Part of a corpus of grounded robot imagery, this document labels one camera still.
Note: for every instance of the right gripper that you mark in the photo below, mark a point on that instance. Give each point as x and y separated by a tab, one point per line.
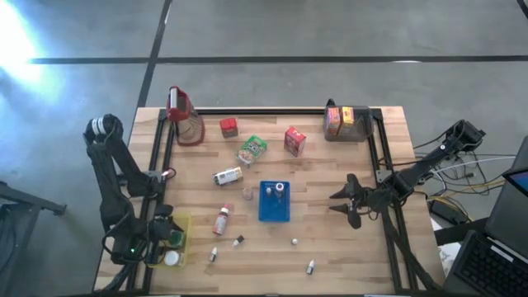
377	198

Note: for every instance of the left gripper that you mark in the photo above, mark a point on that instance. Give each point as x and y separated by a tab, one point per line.
136	245

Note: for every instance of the green-lid spice jar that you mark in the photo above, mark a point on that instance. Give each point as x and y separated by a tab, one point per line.
176	238

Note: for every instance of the clear pepper spice jar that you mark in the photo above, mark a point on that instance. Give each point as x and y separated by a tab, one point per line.
171	257

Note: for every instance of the purple food colouring bottle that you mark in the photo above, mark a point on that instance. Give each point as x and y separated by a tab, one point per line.
279	187

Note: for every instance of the blue plastic basket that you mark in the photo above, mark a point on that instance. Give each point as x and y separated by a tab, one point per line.
274	210

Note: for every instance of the Froot Loops cereal box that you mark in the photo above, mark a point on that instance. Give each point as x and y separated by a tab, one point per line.
295	142

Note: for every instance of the orange cereal box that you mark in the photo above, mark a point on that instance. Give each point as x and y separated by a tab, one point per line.
333	119

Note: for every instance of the yellow Corn Pops box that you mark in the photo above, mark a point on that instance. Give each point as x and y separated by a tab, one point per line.
347	115

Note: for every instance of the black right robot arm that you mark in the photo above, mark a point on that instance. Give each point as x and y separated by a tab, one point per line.
429	161

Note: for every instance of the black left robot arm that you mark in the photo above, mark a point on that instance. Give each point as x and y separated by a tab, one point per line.
107	165

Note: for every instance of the yellow plastic bin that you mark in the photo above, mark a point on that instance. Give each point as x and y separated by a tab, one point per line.
188	247

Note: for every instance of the red food colouring bottle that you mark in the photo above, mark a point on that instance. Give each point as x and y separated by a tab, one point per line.
220	224

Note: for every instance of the clear box of snack boxes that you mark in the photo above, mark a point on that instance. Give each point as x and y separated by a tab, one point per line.
363	125

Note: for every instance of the purple food colouring dropper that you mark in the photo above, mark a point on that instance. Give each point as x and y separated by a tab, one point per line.
310	269

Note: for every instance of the black power brick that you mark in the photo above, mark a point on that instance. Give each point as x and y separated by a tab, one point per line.
447	212

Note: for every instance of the dark rounded bag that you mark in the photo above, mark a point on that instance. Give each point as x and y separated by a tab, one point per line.
330	103

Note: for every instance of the Apple Jacks cereal box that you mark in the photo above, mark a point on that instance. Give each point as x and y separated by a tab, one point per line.
251	150

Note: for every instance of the smoked paprika tin red lid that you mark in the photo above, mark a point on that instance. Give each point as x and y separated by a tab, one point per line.
229	125

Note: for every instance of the black laptop keyboard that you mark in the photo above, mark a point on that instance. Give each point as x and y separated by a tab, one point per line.
486	268

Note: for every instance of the black floor stand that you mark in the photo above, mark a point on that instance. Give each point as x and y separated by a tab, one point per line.
12	231

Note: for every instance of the laptop with blue screen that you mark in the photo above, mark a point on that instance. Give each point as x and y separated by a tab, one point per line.
503	206

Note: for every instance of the black table frame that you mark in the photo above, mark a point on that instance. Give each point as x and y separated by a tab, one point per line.
268	111

